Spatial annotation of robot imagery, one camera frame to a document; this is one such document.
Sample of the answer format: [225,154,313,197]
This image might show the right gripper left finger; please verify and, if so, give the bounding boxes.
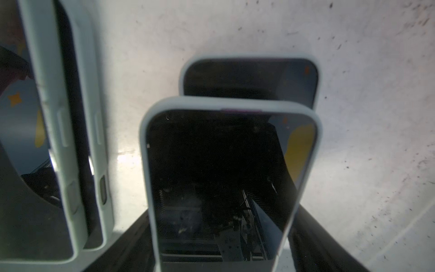
[85,211,155,272]

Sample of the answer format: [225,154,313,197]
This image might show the white plastic storage box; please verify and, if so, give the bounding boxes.
[83,1,435,272]

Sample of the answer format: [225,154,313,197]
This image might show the black phone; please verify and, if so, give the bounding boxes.
[54,1,114,251]
[1,1,88,264]
[139,96,322,272]
[179,53,321,109]

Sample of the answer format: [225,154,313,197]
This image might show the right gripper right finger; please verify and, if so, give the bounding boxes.
[288,206,368,272]

